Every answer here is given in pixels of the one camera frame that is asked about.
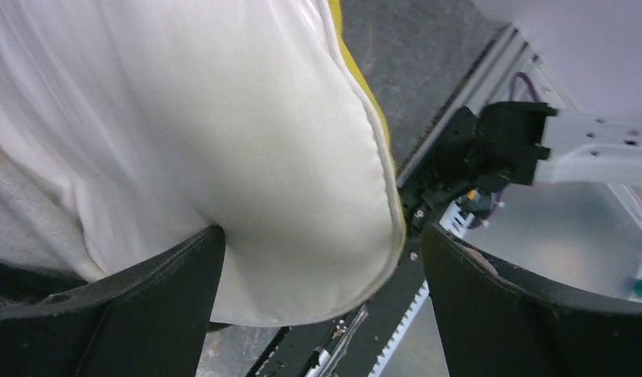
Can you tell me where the black pillowcase with yellow flowers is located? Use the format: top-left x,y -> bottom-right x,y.
0,262 -> 87,307

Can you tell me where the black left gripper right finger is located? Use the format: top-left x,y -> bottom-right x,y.
420,225 -> 642,376

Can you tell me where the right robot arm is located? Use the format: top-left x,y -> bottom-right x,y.
468,101 -> 642,189

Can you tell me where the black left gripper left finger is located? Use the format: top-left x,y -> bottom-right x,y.
0,225 -> 226,376

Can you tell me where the white pillow with yellow edge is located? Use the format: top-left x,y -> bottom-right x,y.
0,1 -> 405,327

